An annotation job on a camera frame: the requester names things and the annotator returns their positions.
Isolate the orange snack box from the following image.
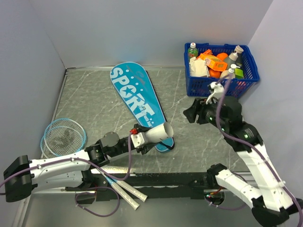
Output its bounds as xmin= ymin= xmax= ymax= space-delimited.
xmin=198 ymin=53 xmax=228 ymax=72

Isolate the blue badminton racket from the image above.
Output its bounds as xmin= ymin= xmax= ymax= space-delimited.
xmin=41 ymin=126 xmax=147 ymax=210
xmin=44 ymin=118 xmax=148 ymax=202

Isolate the blue sport racket bag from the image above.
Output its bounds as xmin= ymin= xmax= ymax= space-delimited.
xmin=110 ymin=62 xmax=175 ymax=152

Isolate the orange fruit back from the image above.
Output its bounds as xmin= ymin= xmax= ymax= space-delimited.
xmin=216 ymin=52 xmax=229 ymax=61

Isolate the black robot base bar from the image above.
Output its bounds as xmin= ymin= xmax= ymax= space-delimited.
xmin=65 ymin=172 xmax=220 ymax=201

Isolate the blue badminton racket upper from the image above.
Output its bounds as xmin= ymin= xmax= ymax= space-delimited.
xmin=44 ymin=118 xmax=148 ymax=202

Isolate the green carton box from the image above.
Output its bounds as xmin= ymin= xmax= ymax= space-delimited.
xmin=235 ymin=68 xmax=244 ymax=79

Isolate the cream paper bag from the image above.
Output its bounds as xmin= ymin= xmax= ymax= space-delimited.
xmin=189 ymin=57 xmax=210 ymax=78

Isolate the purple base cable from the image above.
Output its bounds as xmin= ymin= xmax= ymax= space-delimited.
xmin=205 ymin=198 xmax=248 ymax=211
xmin=74 ymin=186 xmax=120 ymax=218

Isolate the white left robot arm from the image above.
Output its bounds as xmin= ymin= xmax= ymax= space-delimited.
xmin=0 ymin=124 xmax=161 ymax=202

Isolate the green drink bottle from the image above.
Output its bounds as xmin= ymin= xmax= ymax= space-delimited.
xmin=187 ymin=43 xmax=198 ymax=60

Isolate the aluminium frame rail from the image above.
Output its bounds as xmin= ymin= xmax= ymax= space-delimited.
xmin=22 ymin=171 xmax=274 ymax=194

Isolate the orange fruit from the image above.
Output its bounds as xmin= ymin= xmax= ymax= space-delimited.
xmin=209 ymin=69 xmax=221 ymax=79
xmin=216 ymin=52 xmax=229 ymax=61

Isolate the grey pump bottle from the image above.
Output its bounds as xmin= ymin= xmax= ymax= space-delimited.
xmin=223 ymin=45 xmax=244 ymax=70

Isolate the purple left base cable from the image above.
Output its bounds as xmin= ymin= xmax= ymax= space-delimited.
xmin=74 ymin=186 xmax=120 ymax=218

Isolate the blue plastic shopping basket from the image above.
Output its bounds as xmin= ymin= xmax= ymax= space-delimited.
xmin=184 ymin=42 xmax=260 ymax=99

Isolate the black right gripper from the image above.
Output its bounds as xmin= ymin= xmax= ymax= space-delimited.
xmin=182 ymin=96 xmax=225 ymax=129

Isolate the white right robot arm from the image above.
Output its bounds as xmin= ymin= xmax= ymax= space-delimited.
xmin=183 ymin=96 xmax=303 ymax=227

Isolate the white shuttlecock tube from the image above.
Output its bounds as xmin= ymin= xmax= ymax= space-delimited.
xmin=144 ymin=122 xmax=174 ymax=143

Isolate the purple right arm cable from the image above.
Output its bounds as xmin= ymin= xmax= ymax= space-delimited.
xmin=214 ymin=73 xmax=303 ymax=220

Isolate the blue badminton racket lower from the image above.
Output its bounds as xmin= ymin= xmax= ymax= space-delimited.
xmin=41 ymin=126 xmax=147 ymax=210

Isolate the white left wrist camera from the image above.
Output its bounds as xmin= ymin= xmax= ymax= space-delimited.
xmin=130 ymin=128 xmax=148 ymax=148

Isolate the cream pump lotion bottle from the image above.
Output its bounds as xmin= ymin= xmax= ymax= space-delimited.
xmin=220 ymin=64 xmax=237 ymax=79

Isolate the orange fruit front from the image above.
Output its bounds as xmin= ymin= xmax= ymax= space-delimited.
xmin=209 ymin=69 xmax=221 ymax=79

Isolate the small orange packet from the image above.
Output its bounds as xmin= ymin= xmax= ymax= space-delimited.
xmin=203 ymin=49 xmax=213 ymax=55

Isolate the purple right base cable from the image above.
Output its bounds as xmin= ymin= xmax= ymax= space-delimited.
xmin=205 ymin=198 xmax=248 ymax=211

